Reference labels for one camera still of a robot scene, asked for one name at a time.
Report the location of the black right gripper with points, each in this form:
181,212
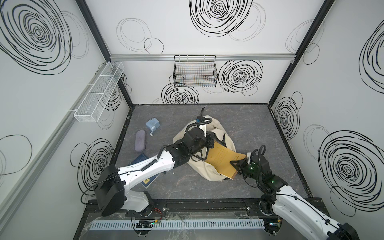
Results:
239,166

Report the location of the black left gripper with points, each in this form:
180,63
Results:
209,139

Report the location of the cream canvas backpack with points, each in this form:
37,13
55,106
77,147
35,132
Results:
206,170

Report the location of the yellow grid exercise book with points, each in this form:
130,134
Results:
220,158

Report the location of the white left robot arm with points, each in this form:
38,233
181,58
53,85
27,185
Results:
113,189

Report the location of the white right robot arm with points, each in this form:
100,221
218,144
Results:
282,200

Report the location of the light blue pencil sharpener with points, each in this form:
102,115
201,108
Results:
152,124

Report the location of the purple pencil case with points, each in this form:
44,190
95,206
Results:
140,141

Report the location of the white slotted cable duct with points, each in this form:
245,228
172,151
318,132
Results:
190,224

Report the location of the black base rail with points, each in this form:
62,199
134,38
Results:
163,207

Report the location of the black wire basket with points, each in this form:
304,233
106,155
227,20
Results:
195,71

